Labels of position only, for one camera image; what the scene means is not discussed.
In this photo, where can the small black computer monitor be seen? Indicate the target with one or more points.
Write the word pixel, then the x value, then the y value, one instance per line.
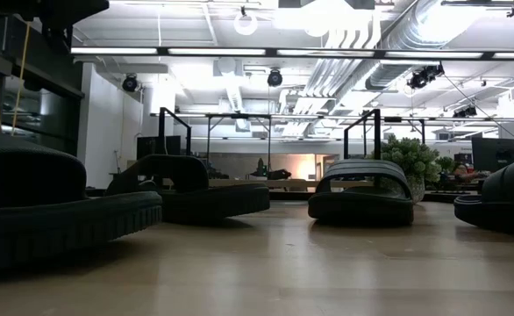
pixel 149 147

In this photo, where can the green potted plant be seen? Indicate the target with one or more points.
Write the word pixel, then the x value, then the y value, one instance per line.
pixel 410 158

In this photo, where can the black frame wooden shoe shelf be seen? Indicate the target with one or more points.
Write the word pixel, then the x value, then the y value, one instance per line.
pixel 292 184

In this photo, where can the seated person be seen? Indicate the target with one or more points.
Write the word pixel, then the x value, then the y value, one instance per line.
pixel 462 170

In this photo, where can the brown cardboard box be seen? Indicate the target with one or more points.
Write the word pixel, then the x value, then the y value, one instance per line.
pixel 132 166

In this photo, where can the black ceiling spotlight pair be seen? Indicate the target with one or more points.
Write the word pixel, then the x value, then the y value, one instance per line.
pixel 465 112

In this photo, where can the black rubber slide sandal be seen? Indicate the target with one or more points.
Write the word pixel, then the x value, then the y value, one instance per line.
pixel 217 202
pixel 507 206
pixel 362 210
pixel 42 228

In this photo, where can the large black computer monitor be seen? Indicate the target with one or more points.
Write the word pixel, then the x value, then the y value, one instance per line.
pixel 498 153

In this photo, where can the small green background plant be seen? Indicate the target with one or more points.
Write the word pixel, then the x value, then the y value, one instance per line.
pixel 445 163

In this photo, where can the black background rig frame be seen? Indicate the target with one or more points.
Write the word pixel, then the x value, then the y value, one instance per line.
pixel 269 131

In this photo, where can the black ceiling spotlight cluster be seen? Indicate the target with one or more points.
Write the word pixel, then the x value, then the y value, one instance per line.
pixel 423 76

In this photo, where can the silver ventilation duct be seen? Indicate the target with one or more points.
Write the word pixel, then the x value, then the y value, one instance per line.
pixel 415 30

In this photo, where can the overhead light bar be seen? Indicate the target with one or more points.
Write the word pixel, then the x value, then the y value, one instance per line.
pixel 217 52

